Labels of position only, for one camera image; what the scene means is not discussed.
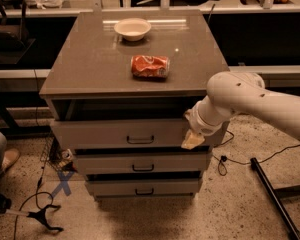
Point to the crushed red soda can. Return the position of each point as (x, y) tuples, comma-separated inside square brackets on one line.
[(150, 66)]

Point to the blue tape cross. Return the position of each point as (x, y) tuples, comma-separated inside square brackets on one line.
[(63, 184)]

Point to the black metal stand leg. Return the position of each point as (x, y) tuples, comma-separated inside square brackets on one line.
[(276, 195)]

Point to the grey drawer cabinet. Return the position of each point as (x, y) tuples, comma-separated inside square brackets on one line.
[(95, 62)]

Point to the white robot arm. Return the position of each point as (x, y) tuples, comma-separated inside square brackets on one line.
[(231, 93)]

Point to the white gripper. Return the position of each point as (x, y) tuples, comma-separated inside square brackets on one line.
[(203, 125)]

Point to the dark bag with handles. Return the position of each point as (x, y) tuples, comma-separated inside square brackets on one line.
[(14, 39)]

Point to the grey drawer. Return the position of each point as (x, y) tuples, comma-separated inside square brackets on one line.
[(144, 184), (121, 122), (141, 160)]

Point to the white paper bowl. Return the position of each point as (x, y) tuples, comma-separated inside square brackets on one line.
[(132, 29)]

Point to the wire basket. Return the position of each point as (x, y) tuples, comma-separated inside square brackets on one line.
[(59, 159)]

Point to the black grabber tool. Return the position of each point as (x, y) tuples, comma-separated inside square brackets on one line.
[(40, 215)]

